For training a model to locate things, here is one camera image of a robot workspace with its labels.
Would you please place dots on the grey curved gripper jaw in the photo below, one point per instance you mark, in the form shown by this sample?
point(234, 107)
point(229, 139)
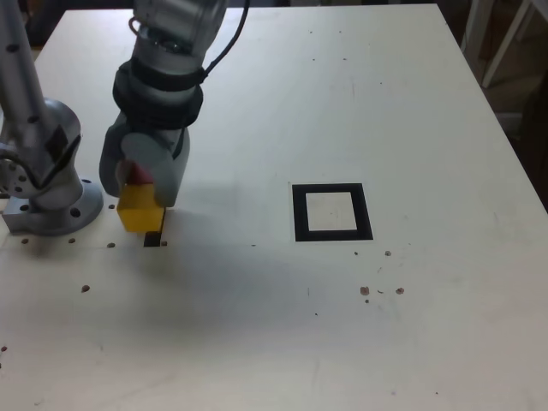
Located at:
point(167, 180)
point(109, 162)

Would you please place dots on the red cube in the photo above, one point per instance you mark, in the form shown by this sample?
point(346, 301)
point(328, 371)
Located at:
point(139, 176)

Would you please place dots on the yellow cube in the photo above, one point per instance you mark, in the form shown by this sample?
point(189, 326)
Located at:
point(139, 210)

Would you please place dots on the black tape square outline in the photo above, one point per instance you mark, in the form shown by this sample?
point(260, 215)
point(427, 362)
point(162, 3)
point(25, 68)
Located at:
point(299, 214)

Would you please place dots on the black tape strip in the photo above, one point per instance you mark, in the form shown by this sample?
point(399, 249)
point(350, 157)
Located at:
point(150, 240)

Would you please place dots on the white frame furniture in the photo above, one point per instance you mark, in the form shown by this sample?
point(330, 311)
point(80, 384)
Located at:
point(507, 43)

